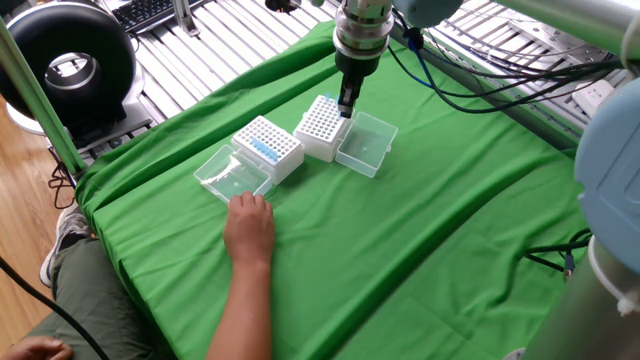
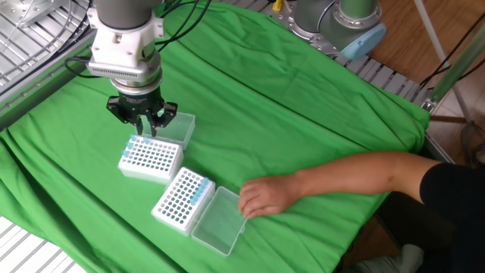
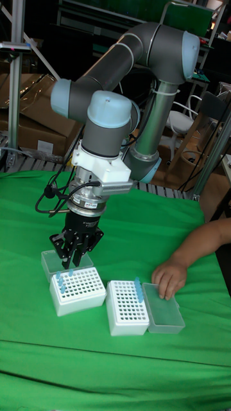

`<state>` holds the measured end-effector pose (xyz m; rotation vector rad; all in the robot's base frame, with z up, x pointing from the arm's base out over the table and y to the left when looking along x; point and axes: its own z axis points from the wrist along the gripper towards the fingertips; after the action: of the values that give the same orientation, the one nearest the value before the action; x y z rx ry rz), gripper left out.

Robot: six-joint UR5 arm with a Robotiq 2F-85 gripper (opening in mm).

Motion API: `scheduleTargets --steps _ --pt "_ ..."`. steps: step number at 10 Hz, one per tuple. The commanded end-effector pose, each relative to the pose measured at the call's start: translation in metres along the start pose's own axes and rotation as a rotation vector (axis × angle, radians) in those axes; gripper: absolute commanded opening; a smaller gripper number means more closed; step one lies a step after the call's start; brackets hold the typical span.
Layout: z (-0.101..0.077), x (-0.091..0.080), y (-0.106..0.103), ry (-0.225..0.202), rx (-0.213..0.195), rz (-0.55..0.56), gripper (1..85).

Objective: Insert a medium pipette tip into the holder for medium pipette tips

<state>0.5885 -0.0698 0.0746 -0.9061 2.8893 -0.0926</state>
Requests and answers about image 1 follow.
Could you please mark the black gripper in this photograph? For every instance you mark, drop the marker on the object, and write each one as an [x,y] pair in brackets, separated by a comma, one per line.
[357,70]

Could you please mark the clear plastic rack lid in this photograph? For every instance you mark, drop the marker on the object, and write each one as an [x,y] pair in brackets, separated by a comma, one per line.
[230,175]
[365,150]

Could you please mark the white rack with many tips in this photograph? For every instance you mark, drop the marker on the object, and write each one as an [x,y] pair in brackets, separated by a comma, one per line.
[315,145]

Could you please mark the white tip rack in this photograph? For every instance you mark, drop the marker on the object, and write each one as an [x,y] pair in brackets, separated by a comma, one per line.
[287,165]

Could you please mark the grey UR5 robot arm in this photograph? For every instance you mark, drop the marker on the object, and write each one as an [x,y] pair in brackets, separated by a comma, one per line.
[610,175]

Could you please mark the person's right forearm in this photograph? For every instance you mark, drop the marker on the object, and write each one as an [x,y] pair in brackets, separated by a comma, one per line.
[245,315]

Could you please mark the person's right hand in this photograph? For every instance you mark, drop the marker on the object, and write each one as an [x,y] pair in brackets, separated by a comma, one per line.
[250,230]

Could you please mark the person's left hand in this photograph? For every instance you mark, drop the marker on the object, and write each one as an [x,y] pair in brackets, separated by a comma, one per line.
[35,350]

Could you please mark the silver round wrist coupling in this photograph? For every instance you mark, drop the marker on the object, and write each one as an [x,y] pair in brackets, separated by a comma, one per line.
[362,30]

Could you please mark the green cloth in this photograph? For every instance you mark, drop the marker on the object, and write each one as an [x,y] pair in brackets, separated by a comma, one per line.
[400,225]

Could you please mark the silver perforated mounting plate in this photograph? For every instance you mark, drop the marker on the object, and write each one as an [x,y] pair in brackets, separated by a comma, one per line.
[537,35]

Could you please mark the black keyboard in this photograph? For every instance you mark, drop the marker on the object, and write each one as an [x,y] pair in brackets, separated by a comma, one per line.
[145,12]

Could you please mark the white power strip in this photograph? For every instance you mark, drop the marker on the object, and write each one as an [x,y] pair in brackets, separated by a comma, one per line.
[592,97]

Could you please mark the grey white sneaker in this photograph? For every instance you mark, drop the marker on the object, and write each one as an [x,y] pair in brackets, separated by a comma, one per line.
[70,225]

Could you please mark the olive green trousers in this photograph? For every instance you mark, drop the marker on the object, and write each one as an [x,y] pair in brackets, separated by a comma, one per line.
[100,300]

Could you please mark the grey aluminium frame rail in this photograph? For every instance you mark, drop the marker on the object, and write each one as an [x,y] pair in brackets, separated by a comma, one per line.
[530,120]

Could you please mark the silver frame foot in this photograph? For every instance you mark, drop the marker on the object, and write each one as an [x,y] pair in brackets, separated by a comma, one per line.
[184,17]

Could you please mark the green tinted frame post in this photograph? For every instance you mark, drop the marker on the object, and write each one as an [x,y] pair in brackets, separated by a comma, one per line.
[40,102]

